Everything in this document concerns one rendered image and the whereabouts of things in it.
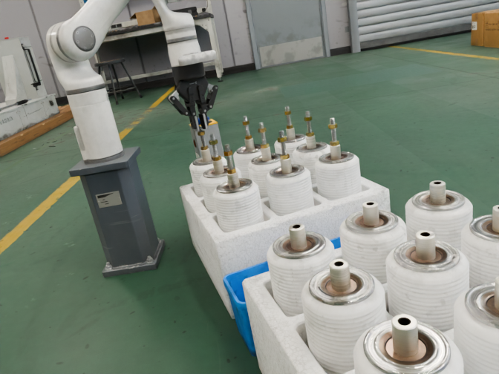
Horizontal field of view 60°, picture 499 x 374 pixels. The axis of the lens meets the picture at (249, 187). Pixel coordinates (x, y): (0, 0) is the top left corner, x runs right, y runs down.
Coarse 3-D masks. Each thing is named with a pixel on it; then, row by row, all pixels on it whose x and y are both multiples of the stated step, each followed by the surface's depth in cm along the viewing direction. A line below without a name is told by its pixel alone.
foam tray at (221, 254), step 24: (192, 192) 111; (360, 192) 93; (384, 192) 92; (192, 216) 106; (216, 216) 95; (264, 216) 92; (288, 216) 88; (312, 216) 88; (336, 216) 90; (192, 240) 121; (216, 240) 83; (240, 240) 84; (264, 240) 86; (216, 264) 89; (240, 264) 86; (216, 288) 99
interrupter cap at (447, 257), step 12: (408, 240) 57; (396, 252) 55; (408, 252) 55; (444, 252) 53; (456, 252) 53; (408, 264) 52; (420, 264) 52; (432, 264) 51; (444, 264) 51; (456, 264) 51
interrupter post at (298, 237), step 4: (292, 224) 61; (296, 224) 61; (300, 224) 61; (292, 228) 60; (296, 228) 61; (300, 228) 60; (292, 232) 60; (296, 232) 60; (300, 232) 60; (304, 232) 60; (292, 236) 60; (296, 236) 60; (300, 236) 60; (304, 236) 60; (292, 240) 61; (296, 240) 60; (300, 240) 60; (304, 240) 61; (292, 244) 61; (296, 244) 60; (300, 244) 60; (304, 244) 61; (296, 248) 61; (300, 248) 60
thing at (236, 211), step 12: (216, 192) 88; (240, 192) 86; (252, 192) 86; (216, 204) 88; (228, 204) 86; (240, 204) 86; (252, 204) 87; (228, 216) 87; (240, 216) 86; (252, 216) 87; (228, 228) 88; (240, 228) 87
